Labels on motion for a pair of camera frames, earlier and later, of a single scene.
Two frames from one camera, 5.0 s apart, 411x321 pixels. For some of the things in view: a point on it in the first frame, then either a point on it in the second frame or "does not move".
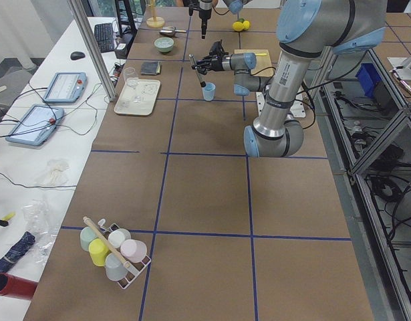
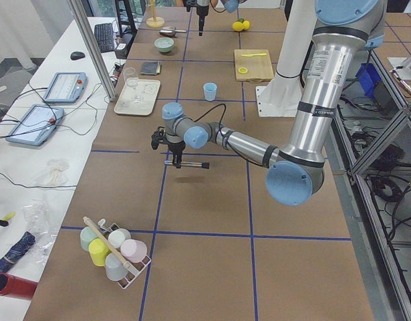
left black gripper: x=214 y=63 to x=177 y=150
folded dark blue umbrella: x=3 y=265 does not move
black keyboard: x=104 y=33 does not move
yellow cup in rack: x=97 y=251 does not move
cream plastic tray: x=140 y=100 does not move
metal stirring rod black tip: x=200 y=76 to x=205 y=165
